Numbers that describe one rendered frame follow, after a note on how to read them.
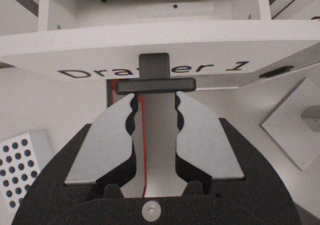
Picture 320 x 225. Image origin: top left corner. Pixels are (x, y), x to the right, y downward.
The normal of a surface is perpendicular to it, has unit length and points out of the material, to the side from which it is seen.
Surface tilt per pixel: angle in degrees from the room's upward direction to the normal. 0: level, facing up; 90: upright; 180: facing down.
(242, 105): 0
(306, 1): 90
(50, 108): 0
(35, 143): 90
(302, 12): 90
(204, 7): 0
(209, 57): 90
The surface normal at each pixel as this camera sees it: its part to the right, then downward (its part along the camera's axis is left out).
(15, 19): 0.04, 1.00
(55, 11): 1.00, -0.04
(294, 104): -0.07, -0.11
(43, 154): 0.95, -0.33
